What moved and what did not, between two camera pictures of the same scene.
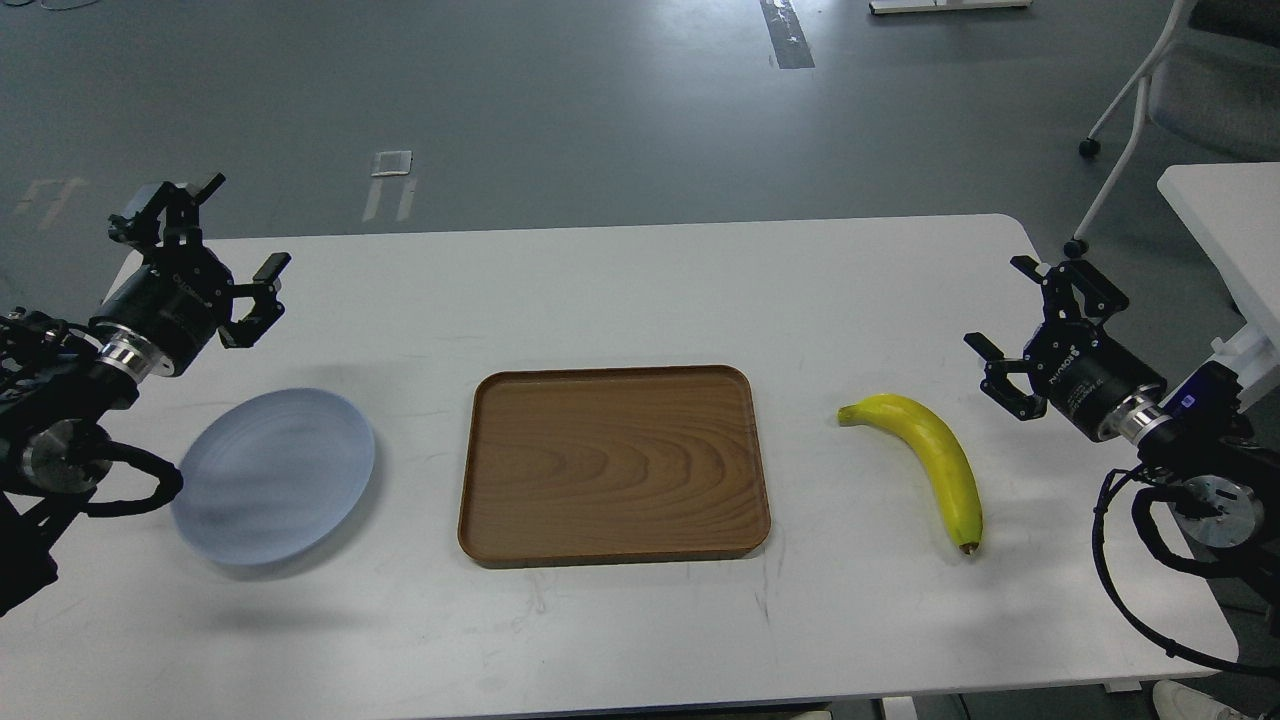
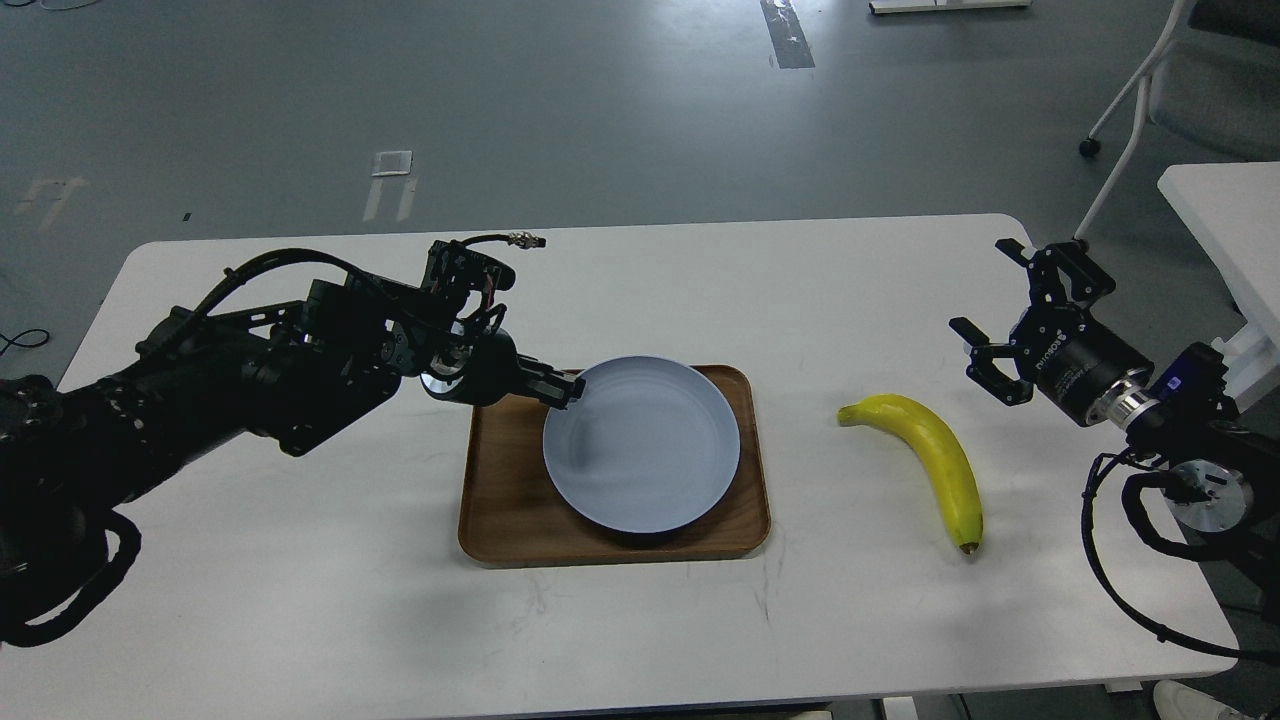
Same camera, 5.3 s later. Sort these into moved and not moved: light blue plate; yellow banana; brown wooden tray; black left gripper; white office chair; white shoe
Moved: light blue plate; black left gripper
Not moved: brown wooden tray; white shoe; yellow banana; white office chair
